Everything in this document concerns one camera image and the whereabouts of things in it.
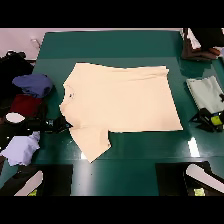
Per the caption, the white garment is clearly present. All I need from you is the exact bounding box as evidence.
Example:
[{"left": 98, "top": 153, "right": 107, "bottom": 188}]
[{"left": 0, "top": 131, "right": 42, "bottom": 167}]

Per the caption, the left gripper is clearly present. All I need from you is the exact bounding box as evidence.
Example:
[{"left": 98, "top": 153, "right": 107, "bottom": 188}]
[{"left": 44, "top": 116, "right": 73, "bottom": 134}]

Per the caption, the brown garment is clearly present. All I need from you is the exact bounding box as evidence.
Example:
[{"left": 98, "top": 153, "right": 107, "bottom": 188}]
[{"left": 181, "top": 30, "right": 222, "bottom": 62}]

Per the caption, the red garment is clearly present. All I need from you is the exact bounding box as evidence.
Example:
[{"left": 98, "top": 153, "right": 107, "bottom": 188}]
[{"left": 8, "top": 93, "right": 45, "bottom": 118}]

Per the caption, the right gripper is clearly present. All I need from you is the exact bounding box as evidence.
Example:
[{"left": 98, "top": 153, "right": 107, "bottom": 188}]
[{"left": 189, "top": 108, "right": 215, "bottom": 133}]

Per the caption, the blue garment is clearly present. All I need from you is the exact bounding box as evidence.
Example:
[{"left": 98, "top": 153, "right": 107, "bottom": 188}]
[{"left": 11, "top": 73, "right": 55, "bottom": 100}]

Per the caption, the cream T-shirt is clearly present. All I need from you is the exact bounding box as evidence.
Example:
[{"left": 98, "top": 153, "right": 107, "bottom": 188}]
[{"left": 59, "top": 62, "right": 184, "bottom": 164}]

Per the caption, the pale green garment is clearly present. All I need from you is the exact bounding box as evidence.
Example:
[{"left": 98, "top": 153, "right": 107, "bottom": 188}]
[{"left": 185, "top": 75, "right": 224, "bottom": 114}]

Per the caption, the black garment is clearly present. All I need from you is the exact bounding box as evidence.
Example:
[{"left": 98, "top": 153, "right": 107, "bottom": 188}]
[{"left": 0, "top": 50, "right": 36, "bottom": 113}]

